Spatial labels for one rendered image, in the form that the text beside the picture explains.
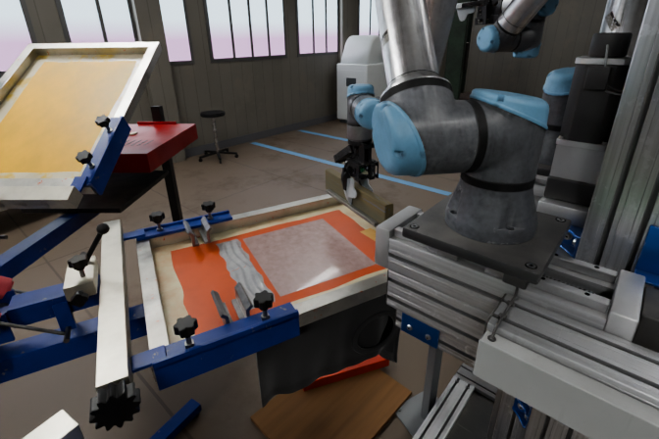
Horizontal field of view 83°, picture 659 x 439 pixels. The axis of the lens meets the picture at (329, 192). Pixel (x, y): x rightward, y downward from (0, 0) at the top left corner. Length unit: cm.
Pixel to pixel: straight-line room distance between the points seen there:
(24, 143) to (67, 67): 44
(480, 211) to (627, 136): 27
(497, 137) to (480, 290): 28
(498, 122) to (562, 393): 37
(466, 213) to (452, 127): 16
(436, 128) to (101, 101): 142
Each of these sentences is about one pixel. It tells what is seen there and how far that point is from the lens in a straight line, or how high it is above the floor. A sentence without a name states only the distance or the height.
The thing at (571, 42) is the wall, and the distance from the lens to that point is 991.
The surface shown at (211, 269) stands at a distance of 115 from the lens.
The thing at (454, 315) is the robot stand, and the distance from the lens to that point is 77.
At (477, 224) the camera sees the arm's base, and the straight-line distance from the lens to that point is 65.
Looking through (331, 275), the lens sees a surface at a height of 95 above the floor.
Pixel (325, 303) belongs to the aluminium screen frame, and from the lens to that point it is 92.
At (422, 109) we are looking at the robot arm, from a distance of 57.
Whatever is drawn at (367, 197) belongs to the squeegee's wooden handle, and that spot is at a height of 113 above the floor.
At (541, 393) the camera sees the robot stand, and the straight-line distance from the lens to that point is 63.
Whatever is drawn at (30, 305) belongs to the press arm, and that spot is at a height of 104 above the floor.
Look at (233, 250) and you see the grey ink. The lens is 121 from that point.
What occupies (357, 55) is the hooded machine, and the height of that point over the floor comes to 124.
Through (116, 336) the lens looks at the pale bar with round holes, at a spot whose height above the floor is 104.
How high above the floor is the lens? 157
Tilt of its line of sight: 23 degrees down
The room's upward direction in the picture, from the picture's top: 1 degrees counter-clockwise
